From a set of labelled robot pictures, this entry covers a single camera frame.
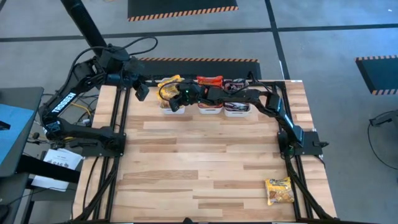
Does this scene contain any white plastic bin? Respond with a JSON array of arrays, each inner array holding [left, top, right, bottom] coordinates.
[[158, 77, 187, 115], [223, 78, 251, 118], [197, 77, 224, 115]]

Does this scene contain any black stand foot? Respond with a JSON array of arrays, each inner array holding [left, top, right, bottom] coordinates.
[[369, 109, 398, 128]]

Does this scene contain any white paper sheet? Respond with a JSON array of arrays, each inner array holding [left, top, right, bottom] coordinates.
[[30, 148, 84, 191]]

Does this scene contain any black pole stand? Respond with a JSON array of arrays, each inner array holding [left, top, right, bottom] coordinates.
[[60, 0, 109, 54]]

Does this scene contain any blue desk mat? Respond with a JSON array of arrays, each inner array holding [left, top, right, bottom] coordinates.
[[0, 103, 35, 166]]

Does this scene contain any black Fire Noodle pack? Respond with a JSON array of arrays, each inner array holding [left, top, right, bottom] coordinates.
[[225, 101, 250, 112], [223, 77, 249, 91]]

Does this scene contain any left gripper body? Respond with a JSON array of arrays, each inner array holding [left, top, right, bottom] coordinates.
[[123, 58, 147, 85]]

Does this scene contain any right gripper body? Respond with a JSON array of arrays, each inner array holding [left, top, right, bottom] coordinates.
[[177, 79, 208, 105]]

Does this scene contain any black desk bar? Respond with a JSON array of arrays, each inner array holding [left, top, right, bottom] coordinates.
[[15, 154, 81, 184]]

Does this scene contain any long black hazard-striped floor mat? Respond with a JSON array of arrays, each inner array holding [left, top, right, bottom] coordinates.
[[136, 57, 262, 81]]

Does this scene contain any dark grey desk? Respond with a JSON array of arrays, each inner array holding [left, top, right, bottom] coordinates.
[[0, 86, 45, 178]]

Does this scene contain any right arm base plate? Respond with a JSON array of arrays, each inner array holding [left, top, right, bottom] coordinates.
[[277, 130, 330, 156]]

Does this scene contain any black aluminium table frame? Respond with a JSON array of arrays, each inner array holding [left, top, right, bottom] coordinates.
[[73, 80, 338, 224]]

